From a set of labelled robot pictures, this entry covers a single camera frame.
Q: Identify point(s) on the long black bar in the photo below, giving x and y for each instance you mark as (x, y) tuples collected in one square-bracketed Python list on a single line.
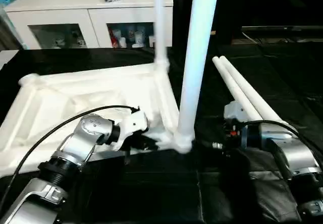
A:
[(282, 28)]

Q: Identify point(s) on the white plastic table leg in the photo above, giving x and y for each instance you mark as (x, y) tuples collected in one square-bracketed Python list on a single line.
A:
[(199, 45), (248, 87), (160, 27), (234, 87)]

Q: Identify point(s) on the white plastic table top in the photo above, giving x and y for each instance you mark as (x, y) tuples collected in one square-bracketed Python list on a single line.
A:
[(63, 95)]

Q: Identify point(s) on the white cabinet with glass doors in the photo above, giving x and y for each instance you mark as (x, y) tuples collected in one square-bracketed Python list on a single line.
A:
[(63, 9)]

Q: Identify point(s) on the black mat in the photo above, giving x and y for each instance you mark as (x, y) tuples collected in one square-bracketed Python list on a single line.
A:
[(164, 188)]

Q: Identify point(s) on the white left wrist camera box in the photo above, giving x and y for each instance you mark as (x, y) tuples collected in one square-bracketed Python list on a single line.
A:
[(133, 125)]

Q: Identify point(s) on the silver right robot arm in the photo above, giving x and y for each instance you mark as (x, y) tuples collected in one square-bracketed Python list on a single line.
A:
[(290, 153)]

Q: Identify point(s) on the red and white bottle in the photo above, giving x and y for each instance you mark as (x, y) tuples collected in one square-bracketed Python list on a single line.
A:
[(113, 38)]

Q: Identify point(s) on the white toy figurine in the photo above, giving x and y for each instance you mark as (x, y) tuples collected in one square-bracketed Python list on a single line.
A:
[(59, 42)]

